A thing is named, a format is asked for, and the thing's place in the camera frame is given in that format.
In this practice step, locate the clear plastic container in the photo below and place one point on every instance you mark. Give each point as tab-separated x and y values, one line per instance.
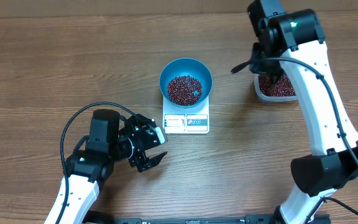
270	99

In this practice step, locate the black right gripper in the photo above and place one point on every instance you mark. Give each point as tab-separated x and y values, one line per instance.
260	67

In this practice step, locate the white digital kitchen scale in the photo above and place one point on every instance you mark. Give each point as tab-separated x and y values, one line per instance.
195	120

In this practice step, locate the teal plastic bowl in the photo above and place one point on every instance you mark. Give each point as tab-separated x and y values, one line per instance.
186	66

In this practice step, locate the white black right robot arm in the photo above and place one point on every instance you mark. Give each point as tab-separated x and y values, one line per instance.
294	44

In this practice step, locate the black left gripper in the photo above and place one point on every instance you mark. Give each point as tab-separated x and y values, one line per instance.
145	162

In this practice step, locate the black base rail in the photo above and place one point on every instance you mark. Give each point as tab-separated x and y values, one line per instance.
197	220

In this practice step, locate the red beans in bowl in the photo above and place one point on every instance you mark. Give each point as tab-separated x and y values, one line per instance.
184	90

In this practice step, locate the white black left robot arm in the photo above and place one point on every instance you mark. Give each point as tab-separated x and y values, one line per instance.
112	138

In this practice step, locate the red adzuki beans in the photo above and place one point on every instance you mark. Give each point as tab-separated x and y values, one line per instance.
280	88

